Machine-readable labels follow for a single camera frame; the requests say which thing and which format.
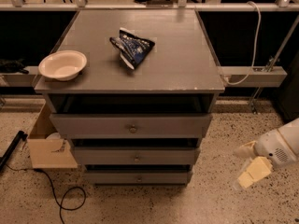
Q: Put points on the grey middle drawer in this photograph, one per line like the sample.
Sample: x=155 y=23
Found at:
x=145 y=156

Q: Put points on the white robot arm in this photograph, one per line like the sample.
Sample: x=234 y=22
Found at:
x=275 y=149

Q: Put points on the grey bottom drawer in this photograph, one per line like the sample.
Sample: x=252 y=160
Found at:
x=138 y=178

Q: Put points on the black cloth on rail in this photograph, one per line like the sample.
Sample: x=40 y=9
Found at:
x=12 y=66

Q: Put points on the grey drawer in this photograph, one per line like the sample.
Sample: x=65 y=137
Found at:
x=130 y=126
x=138 y=178
x=145 y=156

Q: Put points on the cardboard box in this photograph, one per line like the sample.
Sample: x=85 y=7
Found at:
x=48 y=150

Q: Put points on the white bowl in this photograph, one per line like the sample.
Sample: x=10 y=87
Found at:
x=62 y=65

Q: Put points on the blue chip bag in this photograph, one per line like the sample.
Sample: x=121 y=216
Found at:
x=133 y=49

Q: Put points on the black pole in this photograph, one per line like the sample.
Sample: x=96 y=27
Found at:
x=20 y=136

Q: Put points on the dark cart at right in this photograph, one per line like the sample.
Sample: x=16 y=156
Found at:
x=288 y=92

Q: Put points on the grey drawer cabinet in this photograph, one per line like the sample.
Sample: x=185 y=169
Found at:
x=178 y=77

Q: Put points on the grey top drawer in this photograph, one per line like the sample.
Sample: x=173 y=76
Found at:
x=130 y=126

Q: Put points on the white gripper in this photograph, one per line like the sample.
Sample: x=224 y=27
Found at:
x=270 y=148

